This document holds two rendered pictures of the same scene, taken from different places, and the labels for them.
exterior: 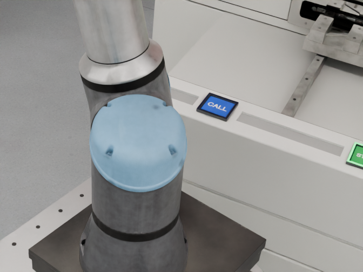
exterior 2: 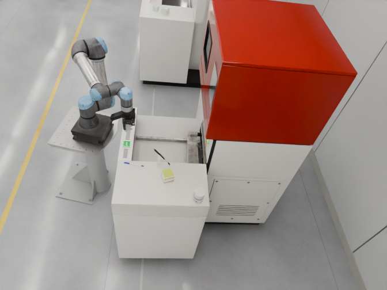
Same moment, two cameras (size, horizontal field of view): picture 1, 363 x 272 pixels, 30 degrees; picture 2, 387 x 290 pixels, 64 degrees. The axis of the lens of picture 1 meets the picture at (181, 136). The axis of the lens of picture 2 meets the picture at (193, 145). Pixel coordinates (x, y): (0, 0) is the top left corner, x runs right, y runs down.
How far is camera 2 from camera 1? 2.13 m
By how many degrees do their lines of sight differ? 43
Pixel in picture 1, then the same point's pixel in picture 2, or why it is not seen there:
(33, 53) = not seen: hidden behind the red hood
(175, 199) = (84, 114)
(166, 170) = (81, 107)
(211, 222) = (102, 129)
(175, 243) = (86, 122)
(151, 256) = (81, 120)
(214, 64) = (171, 122)
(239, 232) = (101, 133)
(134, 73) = not seen: hidden behind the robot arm
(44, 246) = not seen: hidden behind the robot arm
